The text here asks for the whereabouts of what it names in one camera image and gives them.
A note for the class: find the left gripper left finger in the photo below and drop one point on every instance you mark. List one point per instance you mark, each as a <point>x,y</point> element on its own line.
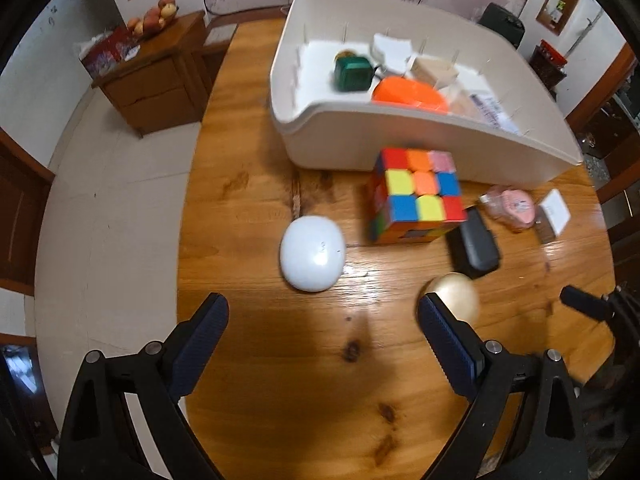
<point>98,439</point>

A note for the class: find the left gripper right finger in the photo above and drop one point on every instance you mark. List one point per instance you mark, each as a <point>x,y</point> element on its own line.
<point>547,439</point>

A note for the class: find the gold round compact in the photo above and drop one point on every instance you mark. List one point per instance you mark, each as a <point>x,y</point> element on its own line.
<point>459,294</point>

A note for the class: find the white USB charger block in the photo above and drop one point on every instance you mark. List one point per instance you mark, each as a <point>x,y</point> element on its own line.
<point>552,216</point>

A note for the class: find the black power adapter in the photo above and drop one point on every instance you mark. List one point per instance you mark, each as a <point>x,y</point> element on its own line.
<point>472,247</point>

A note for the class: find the pink correction tape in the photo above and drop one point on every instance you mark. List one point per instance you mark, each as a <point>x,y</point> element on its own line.
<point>512,207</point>

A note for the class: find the multicolour puzzle cube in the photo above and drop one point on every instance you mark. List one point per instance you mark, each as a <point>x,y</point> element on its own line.
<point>415,196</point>

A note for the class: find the labelled clear plastic box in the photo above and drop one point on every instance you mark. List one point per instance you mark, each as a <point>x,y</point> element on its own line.
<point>493,112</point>

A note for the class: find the clear plastic card box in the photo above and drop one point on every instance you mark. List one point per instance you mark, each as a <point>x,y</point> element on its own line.
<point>460,103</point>

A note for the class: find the orange round case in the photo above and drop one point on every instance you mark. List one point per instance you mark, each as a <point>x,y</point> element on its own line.
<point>401,91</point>

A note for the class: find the beige wooden piece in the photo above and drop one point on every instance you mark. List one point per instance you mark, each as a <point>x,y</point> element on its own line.
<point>436,72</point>

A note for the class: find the green square perfume bottle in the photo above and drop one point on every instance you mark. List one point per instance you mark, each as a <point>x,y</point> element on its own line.
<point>352,73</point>

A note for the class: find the white gua sha board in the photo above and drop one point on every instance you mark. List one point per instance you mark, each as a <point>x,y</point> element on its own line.
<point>393,54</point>

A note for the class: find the black speaker box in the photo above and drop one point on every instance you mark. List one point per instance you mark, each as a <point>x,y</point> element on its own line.
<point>503,23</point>

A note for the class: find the white plastic storage bin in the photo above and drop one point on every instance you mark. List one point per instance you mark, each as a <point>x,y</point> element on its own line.
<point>322,128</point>

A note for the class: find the wooden drawer cabinet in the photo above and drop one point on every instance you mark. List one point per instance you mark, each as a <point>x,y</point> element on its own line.
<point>162,86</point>

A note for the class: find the red tissue box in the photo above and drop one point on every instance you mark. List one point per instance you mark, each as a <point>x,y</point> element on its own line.
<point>102,53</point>

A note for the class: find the bowl of peaches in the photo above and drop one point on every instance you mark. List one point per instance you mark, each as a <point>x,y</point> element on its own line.
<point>154,20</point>

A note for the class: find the long wooden TV bench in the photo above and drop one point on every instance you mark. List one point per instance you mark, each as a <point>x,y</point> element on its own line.
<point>220,30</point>

